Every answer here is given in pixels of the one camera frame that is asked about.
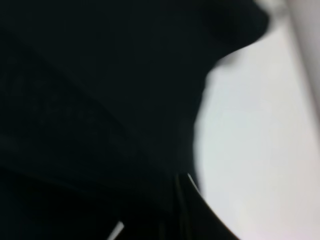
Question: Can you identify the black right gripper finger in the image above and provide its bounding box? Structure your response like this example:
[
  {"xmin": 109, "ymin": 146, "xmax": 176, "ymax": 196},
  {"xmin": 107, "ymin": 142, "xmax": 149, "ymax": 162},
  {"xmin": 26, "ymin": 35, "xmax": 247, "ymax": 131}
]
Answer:
[{"xmin": 174, "ymin": 174, "xmax": 238, "ymax": 240}]

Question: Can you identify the black short sleeve t-shirt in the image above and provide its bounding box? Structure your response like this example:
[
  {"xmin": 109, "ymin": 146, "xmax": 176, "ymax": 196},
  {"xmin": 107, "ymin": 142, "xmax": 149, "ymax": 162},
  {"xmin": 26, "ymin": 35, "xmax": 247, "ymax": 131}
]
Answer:
[{"xmin": 0, "ymin": 0, "xmax": 271, "ymax": 240}]

